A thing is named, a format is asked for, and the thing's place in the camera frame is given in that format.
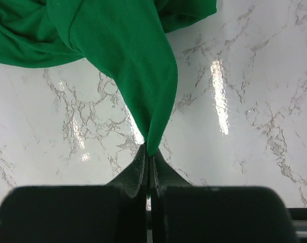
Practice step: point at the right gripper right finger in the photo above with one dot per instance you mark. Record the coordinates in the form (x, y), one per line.
(182, 212)

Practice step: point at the green t shirt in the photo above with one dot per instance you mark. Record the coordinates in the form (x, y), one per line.
(125, 40)

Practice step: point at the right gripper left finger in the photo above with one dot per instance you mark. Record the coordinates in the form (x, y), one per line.
(113, 212)

